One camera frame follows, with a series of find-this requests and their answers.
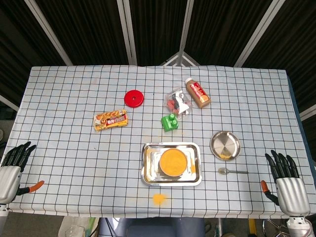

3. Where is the red round disc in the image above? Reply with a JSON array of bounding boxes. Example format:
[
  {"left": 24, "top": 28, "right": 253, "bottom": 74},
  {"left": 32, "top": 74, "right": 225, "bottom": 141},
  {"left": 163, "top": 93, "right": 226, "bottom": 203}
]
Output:
[{"left": 123, "top": 90, "right": 145, "bottom": 108}]

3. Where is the yellow snack package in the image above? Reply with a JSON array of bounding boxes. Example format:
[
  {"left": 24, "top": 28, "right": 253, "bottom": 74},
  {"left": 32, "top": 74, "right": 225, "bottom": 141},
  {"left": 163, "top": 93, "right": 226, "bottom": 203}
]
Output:
[{"left": 93, "top": 109, "right": 129, "bottom": 132}]

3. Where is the black and silver left hand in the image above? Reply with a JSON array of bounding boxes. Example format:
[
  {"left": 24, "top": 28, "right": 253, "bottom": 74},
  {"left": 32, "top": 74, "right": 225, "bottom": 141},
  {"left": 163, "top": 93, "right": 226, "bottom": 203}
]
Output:
[{"left": 0, "top": 141, "right": 45, "bottom": 205}]

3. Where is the small steel plate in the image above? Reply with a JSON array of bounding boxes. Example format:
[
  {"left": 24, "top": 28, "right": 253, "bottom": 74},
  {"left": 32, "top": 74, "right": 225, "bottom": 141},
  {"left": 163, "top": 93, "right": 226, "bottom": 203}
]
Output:
[{"left": 210, "top": 130, "right": 241, "bottom": 161}]

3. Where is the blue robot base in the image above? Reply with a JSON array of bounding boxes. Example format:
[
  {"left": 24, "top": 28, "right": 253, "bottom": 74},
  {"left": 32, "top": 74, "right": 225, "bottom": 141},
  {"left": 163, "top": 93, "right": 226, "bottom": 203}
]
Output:
[{"left": 98, "top": 217, "right": 206, "bottom": 237}]

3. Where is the clear plastic bag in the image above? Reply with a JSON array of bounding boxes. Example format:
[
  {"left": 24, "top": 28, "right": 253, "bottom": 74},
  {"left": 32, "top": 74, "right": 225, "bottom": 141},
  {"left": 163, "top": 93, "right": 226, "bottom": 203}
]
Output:
[{"left": 58, "top": 216, "right": 96, "bottom": 237}]

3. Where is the brown drink bottle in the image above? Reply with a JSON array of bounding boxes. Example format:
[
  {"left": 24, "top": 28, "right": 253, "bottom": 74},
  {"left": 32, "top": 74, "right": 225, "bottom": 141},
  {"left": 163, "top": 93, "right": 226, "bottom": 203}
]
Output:
[{"left": 185, "top": 77, "right": 211, "bottom": 109}]

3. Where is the silver spoon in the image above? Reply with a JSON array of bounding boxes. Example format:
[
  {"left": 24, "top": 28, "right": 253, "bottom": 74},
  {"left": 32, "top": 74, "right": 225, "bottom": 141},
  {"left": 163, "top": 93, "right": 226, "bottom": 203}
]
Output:
[{"left": 218, "top": 167, "right": 249, "bottom": 175}]

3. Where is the black and silver right hand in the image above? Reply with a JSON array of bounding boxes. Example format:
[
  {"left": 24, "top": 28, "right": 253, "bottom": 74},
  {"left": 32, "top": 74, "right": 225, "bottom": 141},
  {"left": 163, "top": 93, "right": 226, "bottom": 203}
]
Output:
[{"left": 261, "top": 150, "right": 311, "bottom": 217}]

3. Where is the checkered white tablecloth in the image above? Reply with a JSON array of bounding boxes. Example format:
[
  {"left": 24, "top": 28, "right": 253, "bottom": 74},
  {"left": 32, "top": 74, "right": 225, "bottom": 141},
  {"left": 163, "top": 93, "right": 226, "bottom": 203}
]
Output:
[{"left": 4, "top": 65, "right": 316, "bottom": 219}]

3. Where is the stainless steel tray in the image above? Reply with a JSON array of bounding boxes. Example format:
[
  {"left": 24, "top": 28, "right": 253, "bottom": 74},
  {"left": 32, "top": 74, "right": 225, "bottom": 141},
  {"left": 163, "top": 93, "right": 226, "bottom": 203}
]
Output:
[{"left": 141, "top": 142, "right": 202, "bottom": 187}]

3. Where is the bowl of yellow powder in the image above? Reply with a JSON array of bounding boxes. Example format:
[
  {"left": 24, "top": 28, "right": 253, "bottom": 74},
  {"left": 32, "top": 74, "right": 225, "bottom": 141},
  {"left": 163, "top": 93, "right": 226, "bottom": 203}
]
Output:
[{"left": 159, "top": 148, "right": 188, "bottom": 177}]

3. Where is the green toy block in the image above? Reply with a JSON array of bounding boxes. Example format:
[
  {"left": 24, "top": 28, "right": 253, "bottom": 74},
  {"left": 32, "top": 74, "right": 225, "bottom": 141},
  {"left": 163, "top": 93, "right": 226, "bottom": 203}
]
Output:
[{"left": 161, "top": 114, "right": 179, "bottom": 132}]

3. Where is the clear plastic box with toys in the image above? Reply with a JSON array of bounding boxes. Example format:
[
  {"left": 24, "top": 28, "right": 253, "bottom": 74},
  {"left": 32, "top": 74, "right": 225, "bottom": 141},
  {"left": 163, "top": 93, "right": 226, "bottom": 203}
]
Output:
[{"left": 164, "top": 88, "right": 193, "bottom": 120}]

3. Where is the black folding screen white frame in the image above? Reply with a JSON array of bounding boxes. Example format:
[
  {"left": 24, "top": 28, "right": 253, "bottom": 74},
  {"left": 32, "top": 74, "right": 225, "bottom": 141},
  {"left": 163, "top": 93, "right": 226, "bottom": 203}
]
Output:
[{"left": 0, "top": 0, "right": 316, "bottom": 119}]

